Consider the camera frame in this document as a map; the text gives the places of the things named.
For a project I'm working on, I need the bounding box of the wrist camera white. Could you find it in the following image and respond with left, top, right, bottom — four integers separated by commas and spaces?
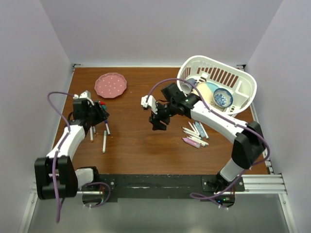
73, 90, 94, 105
140, 95, 157, 114

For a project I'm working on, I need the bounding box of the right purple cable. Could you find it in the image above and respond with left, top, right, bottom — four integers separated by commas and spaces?
145, 78, 271, 207

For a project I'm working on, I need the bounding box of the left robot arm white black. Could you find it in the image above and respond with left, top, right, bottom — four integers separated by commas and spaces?
35, 98, 109, 200

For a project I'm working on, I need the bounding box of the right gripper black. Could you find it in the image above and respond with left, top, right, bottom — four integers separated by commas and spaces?
150, 100, 178, 131

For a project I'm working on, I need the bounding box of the mint cap acrylic marker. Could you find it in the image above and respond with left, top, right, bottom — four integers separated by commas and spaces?
102, 130, 107, 153

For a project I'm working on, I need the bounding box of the grey blue mug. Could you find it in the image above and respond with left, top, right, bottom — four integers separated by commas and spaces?
180, 78, 197, 94

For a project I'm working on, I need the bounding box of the blue patterned bowl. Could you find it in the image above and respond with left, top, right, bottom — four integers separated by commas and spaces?
213, 88, 233, 108

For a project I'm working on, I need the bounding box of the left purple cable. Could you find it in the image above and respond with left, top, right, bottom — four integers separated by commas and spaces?
47, 91, 112, 223

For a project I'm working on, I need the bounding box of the grey marker near right gripper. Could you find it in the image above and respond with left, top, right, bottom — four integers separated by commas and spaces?
193, 138, 209, 147

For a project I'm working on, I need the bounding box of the red clear pen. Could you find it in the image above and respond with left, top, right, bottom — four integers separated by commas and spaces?
93, 126, 98, 136

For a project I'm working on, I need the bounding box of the pink polka dot plate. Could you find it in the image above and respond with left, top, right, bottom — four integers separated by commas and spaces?
94, 73, 127, 99

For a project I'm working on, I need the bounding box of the pale yellow blue plate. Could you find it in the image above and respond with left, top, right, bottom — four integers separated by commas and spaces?
196, 82, 225, 112

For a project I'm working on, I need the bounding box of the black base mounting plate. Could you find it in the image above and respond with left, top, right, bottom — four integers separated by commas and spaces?
72, 173, 245, 203

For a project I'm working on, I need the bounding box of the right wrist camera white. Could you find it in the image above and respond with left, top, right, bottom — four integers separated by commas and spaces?
140, 95, 157, 114

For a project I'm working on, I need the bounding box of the white plastic basket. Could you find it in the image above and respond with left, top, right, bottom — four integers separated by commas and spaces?
177, 55, 257, 117

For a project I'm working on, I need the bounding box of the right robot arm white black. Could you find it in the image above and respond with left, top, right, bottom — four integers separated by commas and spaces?
141, 83, 270, 191

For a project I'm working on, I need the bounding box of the purple pink highlighter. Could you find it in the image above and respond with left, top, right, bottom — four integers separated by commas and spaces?
182, 137, 201, 148

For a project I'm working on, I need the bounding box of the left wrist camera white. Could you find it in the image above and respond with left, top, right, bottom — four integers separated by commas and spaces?
73, 90, 94, 105

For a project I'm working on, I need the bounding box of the purple cable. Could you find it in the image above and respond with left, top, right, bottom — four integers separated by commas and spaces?
145, 78, 271, 207
47, 91, 112, 223

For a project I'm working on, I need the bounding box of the aluminium frame rail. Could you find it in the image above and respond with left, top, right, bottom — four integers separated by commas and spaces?
30, 172, 289, 195

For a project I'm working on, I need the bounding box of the black cap marker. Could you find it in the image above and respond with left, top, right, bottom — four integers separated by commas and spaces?
200, 123, 209, 139

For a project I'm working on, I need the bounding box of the light blue highlighter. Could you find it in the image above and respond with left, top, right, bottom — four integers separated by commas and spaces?
195, 122, 206, 137

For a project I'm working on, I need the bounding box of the peach cap acrylic marker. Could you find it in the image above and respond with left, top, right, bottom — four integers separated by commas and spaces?
183, 129, 201, 139

